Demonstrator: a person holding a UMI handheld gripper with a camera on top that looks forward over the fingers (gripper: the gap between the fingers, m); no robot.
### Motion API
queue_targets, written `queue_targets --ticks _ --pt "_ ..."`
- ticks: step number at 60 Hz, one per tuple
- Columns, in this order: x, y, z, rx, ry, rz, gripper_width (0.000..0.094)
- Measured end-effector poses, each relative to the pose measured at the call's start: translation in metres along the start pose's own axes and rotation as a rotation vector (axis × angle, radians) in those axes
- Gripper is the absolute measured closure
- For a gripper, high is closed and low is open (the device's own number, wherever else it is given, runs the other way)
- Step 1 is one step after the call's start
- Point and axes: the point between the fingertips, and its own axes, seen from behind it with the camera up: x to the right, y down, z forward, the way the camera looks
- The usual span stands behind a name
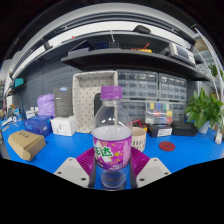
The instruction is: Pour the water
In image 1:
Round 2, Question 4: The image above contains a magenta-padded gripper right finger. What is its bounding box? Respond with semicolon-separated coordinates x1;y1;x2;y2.
128;146;172;190

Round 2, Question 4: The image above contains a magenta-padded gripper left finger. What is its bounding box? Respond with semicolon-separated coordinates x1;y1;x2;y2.
53;147;98;190

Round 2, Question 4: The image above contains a purple-capped clear drink bottle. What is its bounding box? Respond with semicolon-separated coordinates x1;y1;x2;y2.
92;85;134;191

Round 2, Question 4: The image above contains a flat round red coaster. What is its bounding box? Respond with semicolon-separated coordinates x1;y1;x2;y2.
158;141;176;153

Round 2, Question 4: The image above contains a beige mug with grey ovals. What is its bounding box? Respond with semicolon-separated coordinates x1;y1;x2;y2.
131;126;148;153

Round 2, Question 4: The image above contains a black case with white label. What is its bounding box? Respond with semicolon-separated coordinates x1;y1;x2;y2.
146;123;174;138

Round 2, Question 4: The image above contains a white carton box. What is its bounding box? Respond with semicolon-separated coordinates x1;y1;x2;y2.
50;115;77;137

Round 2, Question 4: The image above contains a brown cardboard box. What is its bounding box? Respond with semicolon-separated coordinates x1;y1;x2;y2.
7;129;47;162

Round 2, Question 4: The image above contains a yellow multimeter with red leads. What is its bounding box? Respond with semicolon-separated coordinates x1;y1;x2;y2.
131;119;148;132

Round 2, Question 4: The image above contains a flat black case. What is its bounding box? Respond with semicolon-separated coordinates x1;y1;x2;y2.
171;120;199;137

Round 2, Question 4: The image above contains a grey parts drawer cabinet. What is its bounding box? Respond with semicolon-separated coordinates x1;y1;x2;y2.
116;69;159;100
171;101;188;123
158;73;188;102
119;99;148;123

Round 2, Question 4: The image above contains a dark grey upright box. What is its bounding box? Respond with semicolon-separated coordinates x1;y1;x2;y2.
53;86;74;118

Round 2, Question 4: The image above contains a purple plastic bag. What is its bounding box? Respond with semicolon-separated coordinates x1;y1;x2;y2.
36;93;56;118

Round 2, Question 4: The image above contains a black rectangular speaker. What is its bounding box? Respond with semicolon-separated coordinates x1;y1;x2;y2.
93;92;103;118

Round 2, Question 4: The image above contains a white perforated storage tray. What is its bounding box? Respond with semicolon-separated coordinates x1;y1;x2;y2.
72;70;119;134

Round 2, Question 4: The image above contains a white power adapter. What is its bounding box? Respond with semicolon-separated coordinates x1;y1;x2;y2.
214;131;224;146

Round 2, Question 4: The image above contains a green potted plant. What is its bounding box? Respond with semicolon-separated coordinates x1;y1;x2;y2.
183;87;224;134

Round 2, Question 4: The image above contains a white metal rack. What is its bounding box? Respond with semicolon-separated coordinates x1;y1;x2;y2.
191;28;224;101

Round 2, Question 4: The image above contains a dark wall shelf unit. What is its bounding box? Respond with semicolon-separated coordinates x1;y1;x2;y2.
9;13;214;83

